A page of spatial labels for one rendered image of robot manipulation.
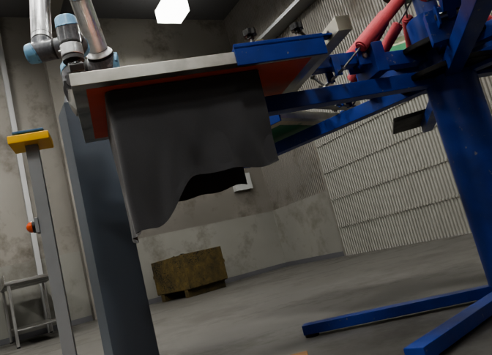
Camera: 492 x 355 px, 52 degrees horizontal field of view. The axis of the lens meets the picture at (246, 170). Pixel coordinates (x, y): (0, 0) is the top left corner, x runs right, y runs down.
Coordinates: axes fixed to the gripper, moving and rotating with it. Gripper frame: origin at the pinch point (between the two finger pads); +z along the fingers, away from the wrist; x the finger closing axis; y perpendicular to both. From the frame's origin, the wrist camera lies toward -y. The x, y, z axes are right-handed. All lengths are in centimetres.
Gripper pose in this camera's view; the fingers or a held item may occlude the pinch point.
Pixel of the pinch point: (83, 110)
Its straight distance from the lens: 177.9
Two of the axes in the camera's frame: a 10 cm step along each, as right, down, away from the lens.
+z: 2.4, 9.6, -1.6
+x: -9.4, 1.9, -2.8
